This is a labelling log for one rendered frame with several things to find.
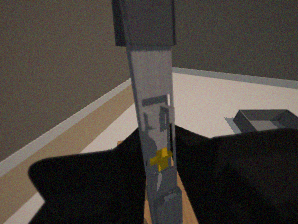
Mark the wooden board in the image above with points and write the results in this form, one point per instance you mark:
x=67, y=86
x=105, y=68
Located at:
x=188, y=213

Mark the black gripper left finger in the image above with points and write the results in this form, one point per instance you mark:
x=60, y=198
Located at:
x=121, y=169

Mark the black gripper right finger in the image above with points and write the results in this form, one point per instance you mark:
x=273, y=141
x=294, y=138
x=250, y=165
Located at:
x=201, y=162

